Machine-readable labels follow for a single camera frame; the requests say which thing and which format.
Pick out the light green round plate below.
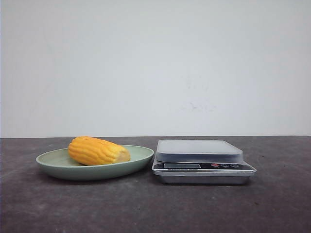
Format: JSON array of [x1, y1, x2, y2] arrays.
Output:
[[36, 145, 154, 181]]

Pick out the silver digital kitchen scale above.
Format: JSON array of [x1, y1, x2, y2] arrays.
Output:
[[152, 139, 257, 184]]

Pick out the yellow corn cob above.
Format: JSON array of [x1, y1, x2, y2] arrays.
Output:
[[68, 136, 131, 166]]

